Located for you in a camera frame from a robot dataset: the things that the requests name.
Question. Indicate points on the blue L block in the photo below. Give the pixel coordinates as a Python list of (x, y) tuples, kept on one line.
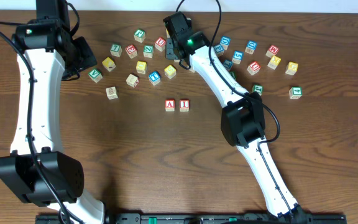
[(228, 65)]

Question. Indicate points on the blue T block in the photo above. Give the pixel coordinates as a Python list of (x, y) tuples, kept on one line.
[(154, 78)]

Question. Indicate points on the yellow G block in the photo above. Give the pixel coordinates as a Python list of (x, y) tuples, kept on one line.
[(291, 68)]

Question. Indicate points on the red M block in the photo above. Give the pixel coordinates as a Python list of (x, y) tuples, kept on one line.
[(272, 50)]

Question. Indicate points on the red I block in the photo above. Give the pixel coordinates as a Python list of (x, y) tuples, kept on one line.
[(184, 105)]

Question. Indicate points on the green V block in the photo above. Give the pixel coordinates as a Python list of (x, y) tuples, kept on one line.
[(95, 75)]

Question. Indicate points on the blue d block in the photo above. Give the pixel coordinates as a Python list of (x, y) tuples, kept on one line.
[(225, 41), (251, 47)]

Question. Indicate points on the red A block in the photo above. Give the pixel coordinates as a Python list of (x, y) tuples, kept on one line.
[(169, 105)]

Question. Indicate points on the blue P block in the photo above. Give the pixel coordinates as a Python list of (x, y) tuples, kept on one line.
[(219, 50)]

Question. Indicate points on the yellow X block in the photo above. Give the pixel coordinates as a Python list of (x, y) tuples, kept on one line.
[(109, 64)]

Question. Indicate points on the red u block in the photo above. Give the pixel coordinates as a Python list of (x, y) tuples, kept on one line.
[(253, 68), (160, 44)]

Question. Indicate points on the green J block right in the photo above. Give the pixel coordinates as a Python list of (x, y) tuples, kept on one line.
[(258, 89)]

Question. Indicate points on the blue 5 block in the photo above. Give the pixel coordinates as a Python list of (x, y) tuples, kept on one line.
[(237, 57)]

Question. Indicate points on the blue D block right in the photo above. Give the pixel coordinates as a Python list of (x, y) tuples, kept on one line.
[(251, 47)]

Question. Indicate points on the yellow K block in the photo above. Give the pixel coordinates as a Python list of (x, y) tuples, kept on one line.
[(274, 62)]

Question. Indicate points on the pineapple K wooden block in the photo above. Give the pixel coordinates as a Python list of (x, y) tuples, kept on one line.
[(111, 93)]

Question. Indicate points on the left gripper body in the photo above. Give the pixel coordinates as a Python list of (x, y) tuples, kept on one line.
[(81, 55)]

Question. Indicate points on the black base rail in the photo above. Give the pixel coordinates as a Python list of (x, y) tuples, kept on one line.
[(305, 218)]

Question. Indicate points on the red U block right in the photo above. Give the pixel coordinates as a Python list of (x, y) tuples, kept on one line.
[(253, 68)]

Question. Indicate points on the green Z block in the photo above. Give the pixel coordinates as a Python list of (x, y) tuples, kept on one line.
[(148, 51)]

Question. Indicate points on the red E block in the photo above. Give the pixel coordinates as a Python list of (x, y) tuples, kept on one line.
[(131, 51)]

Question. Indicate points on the yellow O block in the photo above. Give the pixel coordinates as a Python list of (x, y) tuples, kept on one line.
[(141, 67)]

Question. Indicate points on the blue D block left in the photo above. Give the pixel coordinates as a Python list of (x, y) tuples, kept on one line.
[(225, 41)]

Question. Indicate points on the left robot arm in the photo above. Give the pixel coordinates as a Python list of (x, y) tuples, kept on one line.
[(37, 170)]

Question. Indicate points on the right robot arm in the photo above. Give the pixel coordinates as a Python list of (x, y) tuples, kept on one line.
[(242, 117)]

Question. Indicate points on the red U block left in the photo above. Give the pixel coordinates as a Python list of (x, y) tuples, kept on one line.
[(160, 44)]

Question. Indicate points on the green j block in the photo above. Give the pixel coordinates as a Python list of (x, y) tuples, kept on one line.
[(139, 35), (258, 89)]

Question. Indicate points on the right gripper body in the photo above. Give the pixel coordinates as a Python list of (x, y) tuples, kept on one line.
[(170, 51)]

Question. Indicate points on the plain I wooden block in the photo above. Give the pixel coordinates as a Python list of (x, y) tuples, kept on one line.
[(132, 80)]

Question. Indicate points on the green B block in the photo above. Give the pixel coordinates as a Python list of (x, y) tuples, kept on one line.
[(233, 75)]

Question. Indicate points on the green 7 block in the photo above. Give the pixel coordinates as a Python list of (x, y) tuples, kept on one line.
[(116, 50)]

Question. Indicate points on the yellow ladybug block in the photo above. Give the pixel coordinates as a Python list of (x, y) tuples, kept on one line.
[(170, 71)]

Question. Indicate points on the green 4 block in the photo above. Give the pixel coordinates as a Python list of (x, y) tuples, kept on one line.
[(295, 92)]

